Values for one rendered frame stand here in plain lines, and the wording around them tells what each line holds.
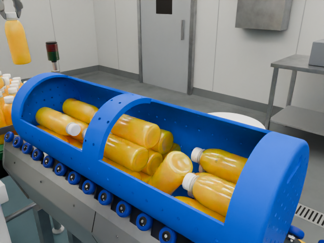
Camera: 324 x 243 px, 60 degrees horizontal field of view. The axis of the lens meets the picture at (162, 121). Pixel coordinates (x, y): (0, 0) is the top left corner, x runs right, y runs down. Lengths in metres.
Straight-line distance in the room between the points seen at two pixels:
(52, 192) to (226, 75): 3.64
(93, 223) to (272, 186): 0.57
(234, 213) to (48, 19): 5.63
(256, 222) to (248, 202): 0.03
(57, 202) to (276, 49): 3.45
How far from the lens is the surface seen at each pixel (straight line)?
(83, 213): 0.93
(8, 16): 1.24
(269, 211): 0.50
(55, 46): 1.73
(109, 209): 0.84
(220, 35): 4.36
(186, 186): 0.63
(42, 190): 1.11
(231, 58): 4.29
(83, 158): 0.76
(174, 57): 4.84
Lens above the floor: 1.47
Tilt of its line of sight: 23 degrees down
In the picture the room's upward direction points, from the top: straight up
